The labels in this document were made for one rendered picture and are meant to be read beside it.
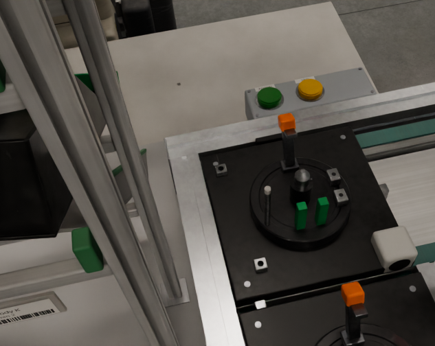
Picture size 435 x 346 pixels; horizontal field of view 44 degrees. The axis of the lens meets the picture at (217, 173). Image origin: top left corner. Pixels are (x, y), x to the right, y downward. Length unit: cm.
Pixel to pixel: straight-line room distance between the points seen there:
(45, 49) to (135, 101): 87
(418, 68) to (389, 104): 152
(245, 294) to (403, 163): 35
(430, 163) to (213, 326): 44
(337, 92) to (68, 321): 56
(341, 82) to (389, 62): 150
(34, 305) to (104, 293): 48
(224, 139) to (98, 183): 59
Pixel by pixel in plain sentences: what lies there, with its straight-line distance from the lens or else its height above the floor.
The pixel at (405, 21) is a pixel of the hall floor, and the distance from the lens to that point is 265.
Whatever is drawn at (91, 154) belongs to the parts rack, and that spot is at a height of 143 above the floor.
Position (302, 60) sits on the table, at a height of 86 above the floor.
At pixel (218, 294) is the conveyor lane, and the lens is 71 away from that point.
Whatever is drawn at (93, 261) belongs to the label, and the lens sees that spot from 34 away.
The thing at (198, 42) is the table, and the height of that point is 86.
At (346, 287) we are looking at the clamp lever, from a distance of 60.
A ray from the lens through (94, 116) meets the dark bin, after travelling 50.
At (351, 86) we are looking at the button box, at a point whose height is 96.
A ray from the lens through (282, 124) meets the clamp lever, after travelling 72.
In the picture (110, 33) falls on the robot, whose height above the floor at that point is 79.
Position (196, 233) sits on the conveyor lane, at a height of 96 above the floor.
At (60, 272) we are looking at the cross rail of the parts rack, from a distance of 36.
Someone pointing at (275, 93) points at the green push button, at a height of 97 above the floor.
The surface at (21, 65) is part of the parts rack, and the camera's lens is 21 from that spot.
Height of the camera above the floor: 162
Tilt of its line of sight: 54 degrees down
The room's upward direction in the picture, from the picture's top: 7 degrees counter-clockwise
